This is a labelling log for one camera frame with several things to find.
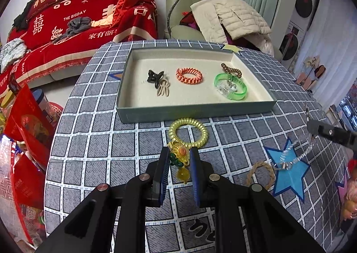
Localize beige hair clip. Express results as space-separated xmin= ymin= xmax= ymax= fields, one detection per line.
xmin=156 ymin=74 xmax=170 ymax=97

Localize black claw hair clip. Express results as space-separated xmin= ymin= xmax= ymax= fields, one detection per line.
xmin=147 ymin=69 xmax=165 ymax=87

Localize yellow flower charm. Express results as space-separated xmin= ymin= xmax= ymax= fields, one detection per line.
xmin=167 ymin=141 xmax=193 ymax=184

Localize red gift bag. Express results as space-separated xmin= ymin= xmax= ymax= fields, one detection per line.
xmin=6 ymin=83 xmax=56 ymax=167

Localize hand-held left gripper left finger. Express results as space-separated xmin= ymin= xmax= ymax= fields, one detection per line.
xmin=46 ymin=147 xmax=171 ymax=253

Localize person's printed clothing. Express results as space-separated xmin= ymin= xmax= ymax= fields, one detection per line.
xmin=336 ymin=155 xmax=357 ymax=234

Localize grey-green tray box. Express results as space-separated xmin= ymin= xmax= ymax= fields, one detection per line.
xmin=116 ymin=44 xmax=277 ymax=124

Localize plastic jar with blue lid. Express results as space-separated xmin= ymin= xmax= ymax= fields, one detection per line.
xmin=31 ymin=88 xmax=56 ymax=128

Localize grey clothing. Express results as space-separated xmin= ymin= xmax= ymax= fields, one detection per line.
xmin=52 ymin=17 xmax=92 ymax=44

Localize grey checked tablecloth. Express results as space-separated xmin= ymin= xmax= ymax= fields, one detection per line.
xmin=44 ymin=40 xmax=355 ymax=253

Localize green translucent bangle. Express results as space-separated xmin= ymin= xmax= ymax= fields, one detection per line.
xmin=214 ymin=73 xmax=248 ymax=101

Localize red sofa with cover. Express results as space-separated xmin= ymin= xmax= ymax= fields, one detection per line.
xmin=0 ymin=0 xmax=158 ymax=89

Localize white quilted garment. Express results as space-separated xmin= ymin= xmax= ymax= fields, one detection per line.
xmin=251 ymin=34 xmax=275 ymax=55

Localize yellow spiral hair tie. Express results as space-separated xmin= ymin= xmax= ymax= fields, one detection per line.
xmin=168 ymin=118 xmax=209 ymax=148

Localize brown spiral hair tie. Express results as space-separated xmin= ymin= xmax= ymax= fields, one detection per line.
xmin=221 ymin=63 xmax=243 ymax=78

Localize white washing machine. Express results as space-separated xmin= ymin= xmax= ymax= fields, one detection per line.
xmin=279 ymin=20 xmax=307 ymax=61

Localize purple red clothing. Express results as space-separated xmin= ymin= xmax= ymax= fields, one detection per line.
xmin=180 ymin=11 xmax=201 ymax=30

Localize white down jacket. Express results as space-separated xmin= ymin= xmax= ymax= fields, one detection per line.
xmin=190 ymin=0 xmax=272 ymax=41

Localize red round mat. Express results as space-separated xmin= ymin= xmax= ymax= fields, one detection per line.
xmin=46 ymin=101 xmax=64 ymax=122

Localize braided rope bracelet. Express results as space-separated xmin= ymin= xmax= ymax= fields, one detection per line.
xmin=246 ymin=160 xmax=276 ymax=190

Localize black clothing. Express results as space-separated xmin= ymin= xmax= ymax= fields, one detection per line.
xmin=14 ymin=0 xmax=37 ymax=30

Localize red satin pillow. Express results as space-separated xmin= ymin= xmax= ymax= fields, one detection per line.
xmin=109 ymin=0 xmax=140 ymax=36

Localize clear plastic bags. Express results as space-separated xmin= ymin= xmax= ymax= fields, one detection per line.
xmin=0 ymin=136 xmax=46 ymax=245

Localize pale patterned clothing pile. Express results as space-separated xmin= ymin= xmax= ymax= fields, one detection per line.
xmin=0 ymin=38 xmax=31 ymax=73

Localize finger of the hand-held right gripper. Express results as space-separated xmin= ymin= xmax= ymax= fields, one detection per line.
xmin=307 ymin=119 xmax=357 ymax=149

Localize cream cloth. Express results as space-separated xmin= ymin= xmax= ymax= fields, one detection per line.
xmin=91 ymin=19 xmax=112 ymax=28

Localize white dryer with black door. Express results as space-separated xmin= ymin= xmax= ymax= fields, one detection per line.
xmin=294 ymin=0 xmax=324 ymax=30

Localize clear bead bracelet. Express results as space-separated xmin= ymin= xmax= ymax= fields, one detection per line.
xmin=275 ymin=134 xmax=317 ymax=171

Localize light grey sofa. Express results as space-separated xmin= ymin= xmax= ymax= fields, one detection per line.
xmin=28 ymin=49 xmax=98 ymax=89

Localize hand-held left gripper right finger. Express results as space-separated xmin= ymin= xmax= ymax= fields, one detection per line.
xmin=190 ymin=147 xmax=325 ymax=253

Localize jar with yellow lid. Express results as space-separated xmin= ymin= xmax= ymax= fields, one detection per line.
xmin=0 ymin=90 xmax=14 ymax=107

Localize orange spiral hair tie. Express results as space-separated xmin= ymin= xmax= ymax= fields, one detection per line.
xmin=176 ymin=67 xmax=203 ymax=85

